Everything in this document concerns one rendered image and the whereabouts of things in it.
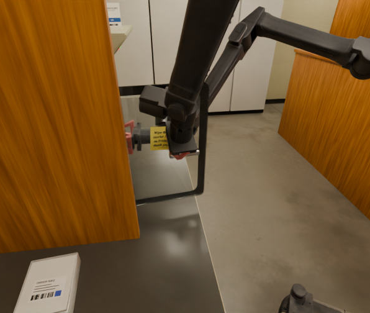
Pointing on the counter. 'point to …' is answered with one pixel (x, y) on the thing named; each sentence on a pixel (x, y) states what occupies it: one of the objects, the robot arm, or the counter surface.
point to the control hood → (120, 35)
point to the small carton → (114, 16)
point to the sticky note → (158, 138)
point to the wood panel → (49, 128)
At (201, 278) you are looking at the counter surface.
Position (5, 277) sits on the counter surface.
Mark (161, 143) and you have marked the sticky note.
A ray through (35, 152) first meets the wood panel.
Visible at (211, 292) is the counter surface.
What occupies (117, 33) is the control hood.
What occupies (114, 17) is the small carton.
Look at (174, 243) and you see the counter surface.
